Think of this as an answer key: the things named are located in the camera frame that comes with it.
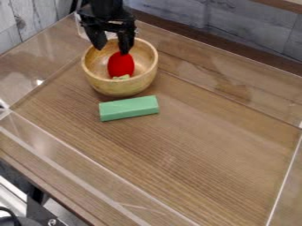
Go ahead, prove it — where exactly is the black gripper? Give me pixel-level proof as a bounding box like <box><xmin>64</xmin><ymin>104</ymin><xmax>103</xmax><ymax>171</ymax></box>
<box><xmin>76</xmin><ymin>5</ymin><xmax>137</xmax><ymax>55</ymax></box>

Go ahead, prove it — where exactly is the wooden bowl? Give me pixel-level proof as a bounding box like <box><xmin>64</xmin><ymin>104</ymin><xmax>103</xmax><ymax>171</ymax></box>
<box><xmin>82</xmin><ymin>38</ymin><xmax>159</xmax><ymax>97</ymax></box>

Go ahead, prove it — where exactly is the red strawberry toy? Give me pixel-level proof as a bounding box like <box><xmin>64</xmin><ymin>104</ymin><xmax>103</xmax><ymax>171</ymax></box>
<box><xmin>107</xmin><ymin>52</ymin><xmax>135</xmax><ymax>78</ymax></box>

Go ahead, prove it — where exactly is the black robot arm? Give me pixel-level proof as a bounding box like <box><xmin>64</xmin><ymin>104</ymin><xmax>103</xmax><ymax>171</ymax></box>
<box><xmin>76</xmin><ymin>0</ymin><xmax>137</xmax><ymax>55</ymax></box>

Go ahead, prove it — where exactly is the green rectangular block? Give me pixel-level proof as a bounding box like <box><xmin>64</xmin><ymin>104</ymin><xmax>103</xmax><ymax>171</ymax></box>
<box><xmin>99</xmin><ymin>95</ymin><xmax>159</xmax><ymax>122</ymax></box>

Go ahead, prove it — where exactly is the clear acrylic corner bracket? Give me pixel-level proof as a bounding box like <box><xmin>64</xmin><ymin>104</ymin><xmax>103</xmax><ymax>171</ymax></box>
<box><xmin>75</xmin><ymin>12</ymin><xmax>117</xmax><ymax>41</ymax></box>

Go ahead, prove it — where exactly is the black metal table bracket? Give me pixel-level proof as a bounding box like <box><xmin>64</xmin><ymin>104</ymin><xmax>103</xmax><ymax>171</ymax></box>
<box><xmin>26</xmin><ymin>197</ymin><xmax>67</xmax><ymax>226</ymax></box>

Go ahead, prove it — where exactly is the black cable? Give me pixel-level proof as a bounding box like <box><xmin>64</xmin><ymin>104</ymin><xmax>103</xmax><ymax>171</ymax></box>
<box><xmin>0</xmin><ymin>206</ymin><xmax>22</xmax><ymax>226</ymax></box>

